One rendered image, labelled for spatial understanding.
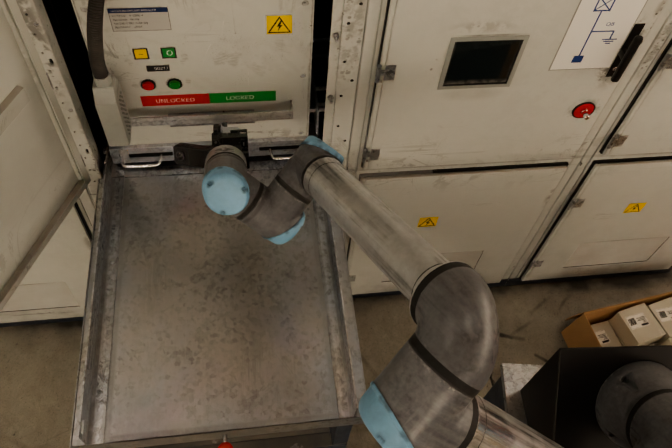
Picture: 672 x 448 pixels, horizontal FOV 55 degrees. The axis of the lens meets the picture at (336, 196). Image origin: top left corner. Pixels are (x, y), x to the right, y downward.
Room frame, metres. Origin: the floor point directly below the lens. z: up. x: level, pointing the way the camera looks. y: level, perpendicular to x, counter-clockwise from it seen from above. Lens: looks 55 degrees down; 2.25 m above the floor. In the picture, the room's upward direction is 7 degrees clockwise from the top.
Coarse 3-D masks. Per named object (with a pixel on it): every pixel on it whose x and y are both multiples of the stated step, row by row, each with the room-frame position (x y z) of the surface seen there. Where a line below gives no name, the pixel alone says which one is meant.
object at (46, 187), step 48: (0, 48) 0.90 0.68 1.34; (0, 96) 0.85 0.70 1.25; (48, 96) 0.93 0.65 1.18; (0, 144) 0.79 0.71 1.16; (48, 144) 0.90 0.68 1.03; (0, 192) 0.74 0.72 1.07; (48, 192) 0.84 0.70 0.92; (0, 240) 0.68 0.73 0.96; (48, 240) 0.75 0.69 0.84; (0, 288) 0.61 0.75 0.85
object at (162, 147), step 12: (312, 132) 1.12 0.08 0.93; (144, 144) 1.02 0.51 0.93; (156, 144) 1.02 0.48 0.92; (168, 144) 1.03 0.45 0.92; (204, 144) 1.04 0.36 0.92; (252, 144) 1.07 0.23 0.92; (264, 144) 1.07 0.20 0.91; (276, 144) 1.08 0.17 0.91; (288, 144) 1.09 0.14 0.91; (132, 156) 1.00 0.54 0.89; (144, 156) 1.01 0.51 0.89; (156, 156) 1.01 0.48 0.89; (168, 156) 1.02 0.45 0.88
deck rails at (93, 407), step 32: (320, 224) 0.88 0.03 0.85; (96, 256) 0.69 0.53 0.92; (320, 256) 0.79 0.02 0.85; (96, 288) 0.62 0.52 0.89; (96, 320) 0.55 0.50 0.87; (96, 352) 0.49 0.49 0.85; (96, 384) 0.42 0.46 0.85; (352, 384) 0.46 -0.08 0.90; (96, 416) 0.35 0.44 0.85; (352, 416) 0.41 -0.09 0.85
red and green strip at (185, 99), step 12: (144, 96) 1.03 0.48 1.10; (156, 96) 1.03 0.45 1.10; (168, 96) 1.04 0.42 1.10; (180, 96) 1.04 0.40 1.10; (192, 96) 1.05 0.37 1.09; (204, 96) 1.06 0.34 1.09; (216, 96) 1.06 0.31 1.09; (228, 96) 1.07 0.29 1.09; (240, 96) 1.07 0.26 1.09; (252, 96) 1.08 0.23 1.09; (264, 96) 1.09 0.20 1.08
